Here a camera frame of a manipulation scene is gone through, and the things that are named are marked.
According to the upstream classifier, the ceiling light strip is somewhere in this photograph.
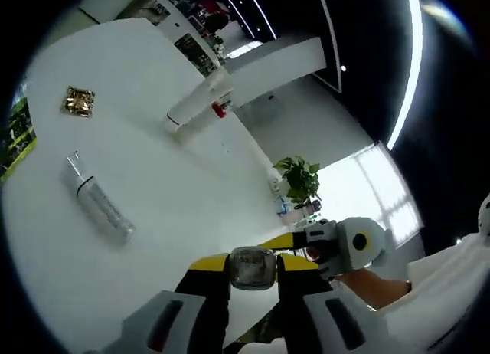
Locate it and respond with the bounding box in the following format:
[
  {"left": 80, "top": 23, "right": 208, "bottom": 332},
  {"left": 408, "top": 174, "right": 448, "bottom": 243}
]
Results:
[{"left": 386, "top": 0, "right": 425, "bottom": 150}]

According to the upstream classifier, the silver clear skincare tube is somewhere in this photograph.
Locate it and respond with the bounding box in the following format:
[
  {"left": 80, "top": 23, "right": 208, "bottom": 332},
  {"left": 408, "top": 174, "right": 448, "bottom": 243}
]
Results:
[{"left": 60, "top": 150, "right": 137, "bottom": 246}]

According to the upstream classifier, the person's white shirt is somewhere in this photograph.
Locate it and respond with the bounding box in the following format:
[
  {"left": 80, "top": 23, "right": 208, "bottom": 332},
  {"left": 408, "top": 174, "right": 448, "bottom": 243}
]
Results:
[{"left": 367, "top": 231, "right": 490, "bottom": 354}]

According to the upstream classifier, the blue plastic bag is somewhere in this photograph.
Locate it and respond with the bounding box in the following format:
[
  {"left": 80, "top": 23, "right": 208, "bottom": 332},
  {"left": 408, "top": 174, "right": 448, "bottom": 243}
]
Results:
[{"left": 276, "top": 196, "right": 296, "bottom": 217}]

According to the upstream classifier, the green black skincare sachet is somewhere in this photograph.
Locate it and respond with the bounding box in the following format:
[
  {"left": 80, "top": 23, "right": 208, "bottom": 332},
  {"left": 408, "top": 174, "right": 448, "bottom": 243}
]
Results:
[{"left": 0, "top": 95, "right": 38, "bottom": 185}]

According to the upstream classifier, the clear-capped white skincare bottle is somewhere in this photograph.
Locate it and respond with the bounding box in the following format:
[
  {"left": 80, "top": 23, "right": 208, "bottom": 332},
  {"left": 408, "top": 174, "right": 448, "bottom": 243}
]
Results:
[{"left": 228, "top": 245, "right": 279, "bottom": 293}]

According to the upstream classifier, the bright window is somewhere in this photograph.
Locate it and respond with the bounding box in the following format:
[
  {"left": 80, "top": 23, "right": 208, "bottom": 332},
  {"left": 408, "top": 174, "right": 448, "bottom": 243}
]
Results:
[{"left": 317, "top": 141, "right": 424, "bottom": 251}]

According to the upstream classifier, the gold foil skincare sachet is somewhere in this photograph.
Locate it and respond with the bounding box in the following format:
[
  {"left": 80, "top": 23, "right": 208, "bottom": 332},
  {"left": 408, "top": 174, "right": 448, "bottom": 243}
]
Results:
[{"left": 60, "top": 86, "right": 96, "bottom": 119}]

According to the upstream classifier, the white chest-worn device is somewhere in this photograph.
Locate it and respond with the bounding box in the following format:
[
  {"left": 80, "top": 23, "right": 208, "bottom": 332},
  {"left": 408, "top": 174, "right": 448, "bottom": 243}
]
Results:
[{"left": 477, "top": 195, "right": 490, "bottom": 236}]

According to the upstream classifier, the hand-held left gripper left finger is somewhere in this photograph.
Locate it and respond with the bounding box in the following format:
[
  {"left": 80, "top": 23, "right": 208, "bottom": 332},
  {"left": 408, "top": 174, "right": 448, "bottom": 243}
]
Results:
[{"left": 122, "top": 254, "right": 233, "bottom": 354}]

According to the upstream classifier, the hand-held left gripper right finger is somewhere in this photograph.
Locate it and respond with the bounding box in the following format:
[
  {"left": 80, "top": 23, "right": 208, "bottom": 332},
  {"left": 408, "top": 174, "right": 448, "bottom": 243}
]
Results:
[{"left": 275, "top": 252, "right": 387, "bottom": 354}]

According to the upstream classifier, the green potted plant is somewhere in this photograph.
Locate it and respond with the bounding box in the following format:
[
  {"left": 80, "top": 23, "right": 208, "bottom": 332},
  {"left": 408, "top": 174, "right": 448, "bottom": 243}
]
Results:
[{"left": 272, "top": 156, "right": 323, "bottom": 227}]

